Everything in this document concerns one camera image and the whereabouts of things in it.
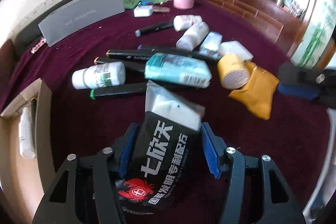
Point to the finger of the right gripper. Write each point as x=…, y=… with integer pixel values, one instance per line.
x=300, y=91

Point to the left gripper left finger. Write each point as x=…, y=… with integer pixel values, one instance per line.
x=84, y=188

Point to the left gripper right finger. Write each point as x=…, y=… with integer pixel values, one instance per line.
x=255, y=189

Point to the yellow foil packet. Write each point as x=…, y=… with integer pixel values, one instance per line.
x=257, y=94

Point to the white spray bottle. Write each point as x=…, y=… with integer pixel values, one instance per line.
x=25, y=134

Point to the yellow tape roll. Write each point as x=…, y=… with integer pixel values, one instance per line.
x=232, y=72

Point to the white soap block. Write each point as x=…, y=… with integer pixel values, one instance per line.
x=234, y=47

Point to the black Chinese text pouch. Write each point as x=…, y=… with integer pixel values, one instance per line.
x=159, y=161

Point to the black marker purple cap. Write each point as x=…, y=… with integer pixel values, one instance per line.
x=176, y=51

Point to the black marker green cap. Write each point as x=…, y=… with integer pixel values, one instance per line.
x=119, y=90

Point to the teal tissue packet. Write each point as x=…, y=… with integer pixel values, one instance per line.
x=178, y=70

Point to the white bottle green label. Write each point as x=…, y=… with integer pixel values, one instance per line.
x=99, y=76

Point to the cardboard box tray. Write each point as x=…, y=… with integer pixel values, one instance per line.
x=27, y=166

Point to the brown wooden headboard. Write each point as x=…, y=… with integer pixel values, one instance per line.
x=278, y=25

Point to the clear tube orange contents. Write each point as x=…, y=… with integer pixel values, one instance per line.
x=210, y=45

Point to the white pill bottle red label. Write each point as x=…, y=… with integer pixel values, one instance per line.
x=184, y=22

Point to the brown snack wrapper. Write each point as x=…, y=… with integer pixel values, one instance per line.
x=161, y=9

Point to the black marker grey cap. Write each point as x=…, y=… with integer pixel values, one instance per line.
x=153, y=28

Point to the grey shoe box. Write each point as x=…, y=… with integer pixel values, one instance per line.
x=76, y=15

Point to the white charger adapter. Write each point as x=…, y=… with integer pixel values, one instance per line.
x=143, y=11

